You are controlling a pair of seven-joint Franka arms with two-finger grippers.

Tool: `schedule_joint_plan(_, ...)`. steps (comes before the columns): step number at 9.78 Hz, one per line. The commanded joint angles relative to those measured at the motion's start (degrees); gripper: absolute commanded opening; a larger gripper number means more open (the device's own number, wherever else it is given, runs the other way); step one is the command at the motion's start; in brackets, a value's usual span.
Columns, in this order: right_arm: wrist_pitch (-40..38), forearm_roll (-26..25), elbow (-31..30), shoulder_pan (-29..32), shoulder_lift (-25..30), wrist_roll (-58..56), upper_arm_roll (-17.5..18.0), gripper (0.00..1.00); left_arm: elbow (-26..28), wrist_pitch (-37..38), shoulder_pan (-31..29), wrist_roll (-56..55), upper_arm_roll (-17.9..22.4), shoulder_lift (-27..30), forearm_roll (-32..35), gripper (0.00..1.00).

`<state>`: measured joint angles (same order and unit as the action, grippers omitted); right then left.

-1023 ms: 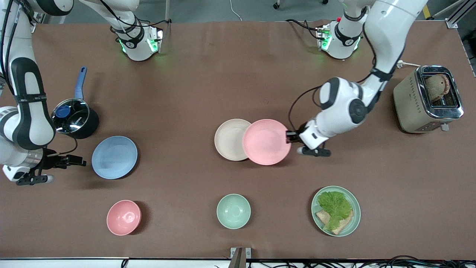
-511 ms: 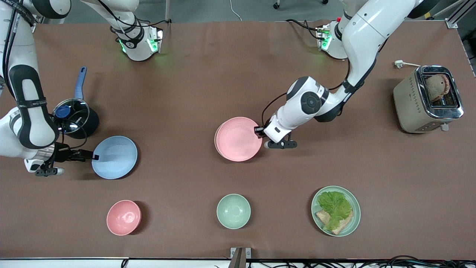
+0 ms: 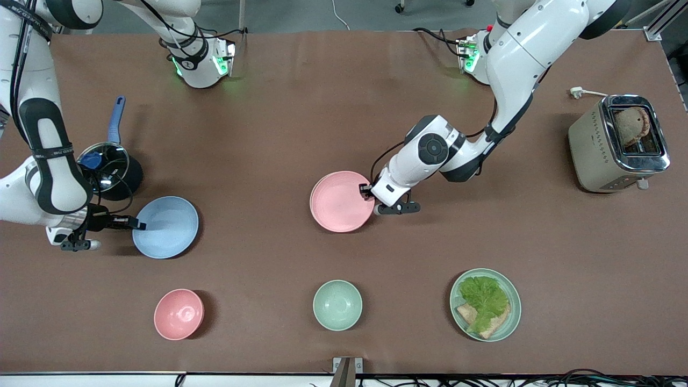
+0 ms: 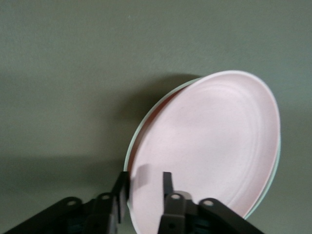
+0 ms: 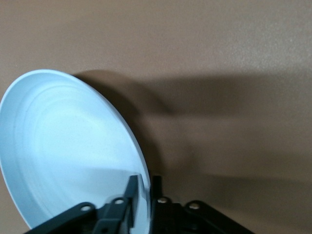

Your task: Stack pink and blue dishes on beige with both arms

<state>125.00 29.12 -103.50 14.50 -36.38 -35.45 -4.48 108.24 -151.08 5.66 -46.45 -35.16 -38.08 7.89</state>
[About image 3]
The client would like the pink shallow bowl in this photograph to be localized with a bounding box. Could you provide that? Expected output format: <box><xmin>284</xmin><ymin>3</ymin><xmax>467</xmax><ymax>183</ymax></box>
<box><xmin>310</xmin><ymin>171</ymin><xmax>377</xmax><ymax>233</ymax></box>

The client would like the blue shallow bowl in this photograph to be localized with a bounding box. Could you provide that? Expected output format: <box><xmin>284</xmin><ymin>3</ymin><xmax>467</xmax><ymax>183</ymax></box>
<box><xmin>132</xmin><ymin>196</ymin><xmax>199</xmax><ymax>260</ymax></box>

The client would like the glass lid blue knob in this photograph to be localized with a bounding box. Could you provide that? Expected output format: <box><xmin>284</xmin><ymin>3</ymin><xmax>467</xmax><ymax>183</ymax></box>
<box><xmin>77</xmin><ymin>142</ymin><xmax>131</xmax><ymax>194</ymax></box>

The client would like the pink deep bowl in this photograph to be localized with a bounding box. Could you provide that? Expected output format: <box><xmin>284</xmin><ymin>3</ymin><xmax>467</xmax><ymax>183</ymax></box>
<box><xmin>154</xmin><ymin>289</ymin><xmax>205</xmax><ymax>341</ymax></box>

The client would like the green deep bowl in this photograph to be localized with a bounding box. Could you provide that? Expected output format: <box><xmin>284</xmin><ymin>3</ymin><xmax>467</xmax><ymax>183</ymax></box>
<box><xmin>313</xmin><ymin>279</ymin><xmax>363</xmax><ymax>332</ymax></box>

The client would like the green lettuce leaf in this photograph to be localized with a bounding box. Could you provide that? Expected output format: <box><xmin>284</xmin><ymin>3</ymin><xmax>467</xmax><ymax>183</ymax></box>
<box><xmin>458</xmin><ymin>276</ymin><xmax>510</xmax><ymax>334</ymax></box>

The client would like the brown bread slice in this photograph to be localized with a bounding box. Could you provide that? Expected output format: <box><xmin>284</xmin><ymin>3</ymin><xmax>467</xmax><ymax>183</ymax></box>
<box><xmin>456</xmin><ymin>303</ymin><xmax>511</xmax><ymax>340</ymax></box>

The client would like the green plate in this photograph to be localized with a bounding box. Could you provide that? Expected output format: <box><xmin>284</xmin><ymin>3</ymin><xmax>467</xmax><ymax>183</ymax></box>
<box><xmin>449</xmin><ymin>268</ymin><xmax>522</xmax><ymax>343</ymax></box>

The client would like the beige chrome toaster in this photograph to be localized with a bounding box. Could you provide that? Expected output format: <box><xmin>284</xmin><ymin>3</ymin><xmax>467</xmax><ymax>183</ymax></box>
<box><xmin>568</xmin><ymin>95</ymin><xmax>671</xmax><ymax>194</ymax></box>

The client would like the toasted bread slice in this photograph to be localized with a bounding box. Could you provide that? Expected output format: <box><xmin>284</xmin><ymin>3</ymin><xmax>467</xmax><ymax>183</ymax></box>
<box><xmin>614</xmin><ymin>106</ymin><xmax>651</xmax><ymax>148</ymax></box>

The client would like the black pan blue handle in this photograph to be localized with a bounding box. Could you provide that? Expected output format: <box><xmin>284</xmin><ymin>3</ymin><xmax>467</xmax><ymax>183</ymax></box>
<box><xmin>99</xmin><ymin>96</ymin><xmax>145</xmax><ymax>202</ymax></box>

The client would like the black arm base cable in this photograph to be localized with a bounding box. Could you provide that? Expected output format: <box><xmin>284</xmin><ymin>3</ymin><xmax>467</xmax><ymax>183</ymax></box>
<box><xmin>413</xmin><ymin>27</ymin><xmax>463</xmax><ymax>46</ymax></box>

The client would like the white cable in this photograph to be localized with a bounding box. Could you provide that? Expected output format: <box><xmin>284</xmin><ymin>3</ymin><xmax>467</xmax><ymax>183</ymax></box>
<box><xmin>331</xmin><ymin>0</ymin><xmax>351</xmax><ymax>31</ymax></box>

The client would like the metal table bracket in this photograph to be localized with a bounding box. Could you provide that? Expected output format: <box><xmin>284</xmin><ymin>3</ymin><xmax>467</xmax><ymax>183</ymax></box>
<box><xmin>332</xmin><ymin>357</ymin><xmax>364</xmax><ymax>387</ymax></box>

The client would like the white toaster power cord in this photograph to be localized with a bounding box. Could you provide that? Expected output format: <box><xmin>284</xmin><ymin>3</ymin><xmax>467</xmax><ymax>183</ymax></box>
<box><xmin>570</xmin><ymin>87</ymin><xmax>611</xmax><ymax>100</ymax></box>

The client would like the black cable bundle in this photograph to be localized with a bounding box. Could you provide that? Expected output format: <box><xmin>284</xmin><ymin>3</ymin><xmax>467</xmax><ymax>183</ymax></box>
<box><xmin>355</xmin><ymin>368</ymin><xmax>688</xmax><ymax>387</ymax></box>

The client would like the aluminium frame profile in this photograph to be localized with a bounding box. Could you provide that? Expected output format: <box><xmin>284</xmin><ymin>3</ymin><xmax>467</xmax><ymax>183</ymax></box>
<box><xmin>643</xmin><ymin>0</ymin><xmax>688</xmax><ymax>42</ymax></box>

